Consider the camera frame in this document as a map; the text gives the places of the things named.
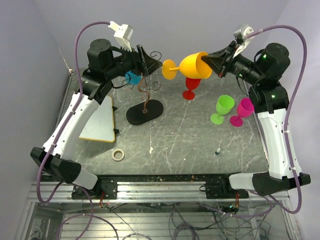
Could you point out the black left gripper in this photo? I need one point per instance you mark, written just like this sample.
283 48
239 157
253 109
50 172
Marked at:
143 63

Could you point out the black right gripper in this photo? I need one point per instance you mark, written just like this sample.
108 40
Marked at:
217 61

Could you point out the blue plastic wine glass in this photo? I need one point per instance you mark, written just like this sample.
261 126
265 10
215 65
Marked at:
132 78

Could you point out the orange plastic wine glass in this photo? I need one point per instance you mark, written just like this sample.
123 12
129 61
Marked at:
192 66

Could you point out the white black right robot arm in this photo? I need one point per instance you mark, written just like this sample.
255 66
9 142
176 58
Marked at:
271 104

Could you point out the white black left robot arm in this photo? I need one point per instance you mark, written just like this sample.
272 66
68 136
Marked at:
105 63

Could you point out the red plastic wine glass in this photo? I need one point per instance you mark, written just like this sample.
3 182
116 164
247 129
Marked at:
191 84

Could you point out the green plastic wine glass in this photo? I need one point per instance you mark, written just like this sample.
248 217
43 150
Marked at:
224 105

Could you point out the pink plastic wine glass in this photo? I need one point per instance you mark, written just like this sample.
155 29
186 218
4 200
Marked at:
244 110

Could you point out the yellow-framed whiteboard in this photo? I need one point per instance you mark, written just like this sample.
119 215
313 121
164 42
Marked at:
100 127

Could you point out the masking tape roll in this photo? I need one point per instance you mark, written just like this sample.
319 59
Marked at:
118 155

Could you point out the small blue-capped bottle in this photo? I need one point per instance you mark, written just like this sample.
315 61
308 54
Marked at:
217 152

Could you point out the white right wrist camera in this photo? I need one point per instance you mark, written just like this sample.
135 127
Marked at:
240 33

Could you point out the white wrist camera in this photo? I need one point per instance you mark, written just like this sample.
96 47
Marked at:
122 34
240 33

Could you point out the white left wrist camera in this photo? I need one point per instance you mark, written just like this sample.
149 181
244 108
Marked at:
122 34

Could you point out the copper wire wine glass rack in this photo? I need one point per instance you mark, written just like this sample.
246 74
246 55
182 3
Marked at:
146 111

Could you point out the aluminium mounting rail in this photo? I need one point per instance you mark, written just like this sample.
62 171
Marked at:
140 192

